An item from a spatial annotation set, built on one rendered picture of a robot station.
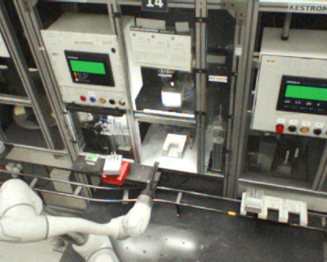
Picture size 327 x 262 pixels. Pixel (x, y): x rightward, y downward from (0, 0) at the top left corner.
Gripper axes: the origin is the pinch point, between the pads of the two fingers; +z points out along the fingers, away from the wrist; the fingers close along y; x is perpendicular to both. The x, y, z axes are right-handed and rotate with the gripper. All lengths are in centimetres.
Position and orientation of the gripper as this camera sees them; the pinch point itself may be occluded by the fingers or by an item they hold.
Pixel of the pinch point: (156, 170)
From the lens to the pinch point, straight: 202.9
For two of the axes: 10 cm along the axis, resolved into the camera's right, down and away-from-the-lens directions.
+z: 2.6, -6.6, 7.1
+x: -9.7, -1.3, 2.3
